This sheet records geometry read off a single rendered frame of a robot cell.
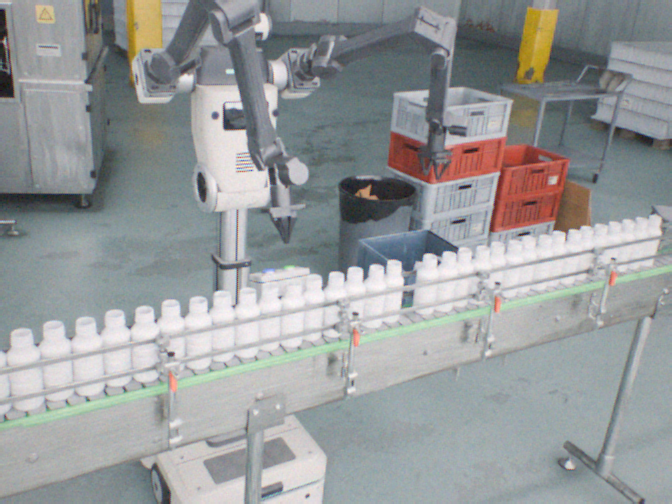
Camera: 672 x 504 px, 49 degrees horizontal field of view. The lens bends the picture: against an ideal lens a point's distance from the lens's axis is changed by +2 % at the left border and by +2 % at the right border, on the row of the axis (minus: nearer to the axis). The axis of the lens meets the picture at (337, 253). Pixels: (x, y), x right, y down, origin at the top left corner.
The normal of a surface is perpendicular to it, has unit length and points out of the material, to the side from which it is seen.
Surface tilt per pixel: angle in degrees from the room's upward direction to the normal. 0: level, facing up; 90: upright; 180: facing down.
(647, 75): 90
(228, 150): 90
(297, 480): 90
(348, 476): 0
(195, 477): 0
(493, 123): 89
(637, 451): 0
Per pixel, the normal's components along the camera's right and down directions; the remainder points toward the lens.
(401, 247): 0.51, 0.39
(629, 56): -0.88, 0.12
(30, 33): 0.21, 0.41
